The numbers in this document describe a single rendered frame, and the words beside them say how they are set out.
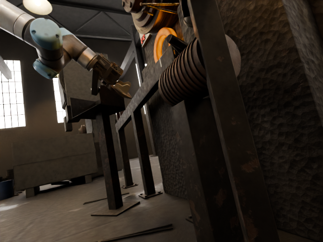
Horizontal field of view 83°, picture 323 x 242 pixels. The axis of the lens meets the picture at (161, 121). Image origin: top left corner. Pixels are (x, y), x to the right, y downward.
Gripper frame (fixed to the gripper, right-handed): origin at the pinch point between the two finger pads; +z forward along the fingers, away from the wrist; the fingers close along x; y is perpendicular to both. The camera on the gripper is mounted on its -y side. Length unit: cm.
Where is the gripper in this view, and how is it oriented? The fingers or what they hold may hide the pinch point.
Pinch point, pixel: (128, 97)
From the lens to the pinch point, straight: 84.1
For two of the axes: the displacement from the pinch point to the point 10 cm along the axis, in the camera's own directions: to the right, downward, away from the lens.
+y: 6.9, -6.4, -3.6
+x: -0.2, -5.0, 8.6
